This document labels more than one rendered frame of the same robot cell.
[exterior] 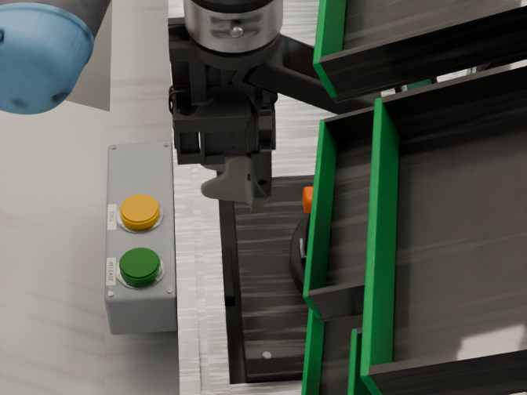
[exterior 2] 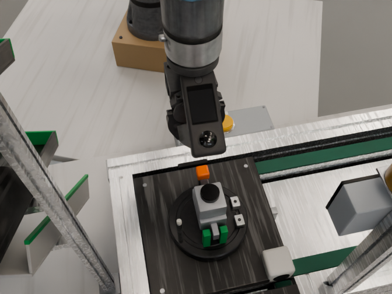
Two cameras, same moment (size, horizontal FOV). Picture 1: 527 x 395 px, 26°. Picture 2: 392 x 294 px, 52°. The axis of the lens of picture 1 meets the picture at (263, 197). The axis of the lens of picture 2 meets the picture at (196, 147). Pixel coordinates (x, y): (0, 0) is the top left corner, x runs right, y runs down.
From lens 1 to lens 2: 0.75 m
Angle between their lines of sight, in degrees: 47
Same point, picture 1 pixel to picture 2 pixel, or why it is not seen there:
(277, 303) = (175, 185)
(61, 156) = (282, 104)
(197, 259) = not seen: hidden behind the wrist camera
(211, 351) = (149, 164)
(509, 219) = not seen: outside the picture
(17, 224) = (238, 98)
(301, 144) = (306, 195)
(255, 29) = (168, 47)
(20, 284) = not seen: hidden behind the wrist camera
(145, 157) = (260, 120)
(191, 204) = (234, 143)
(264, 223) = (225, 174)
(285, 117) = (324, 185)
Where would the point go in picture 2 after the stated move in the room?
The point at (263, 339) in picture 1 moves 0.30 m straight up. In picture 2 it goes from (153, 182) to (133, 71)
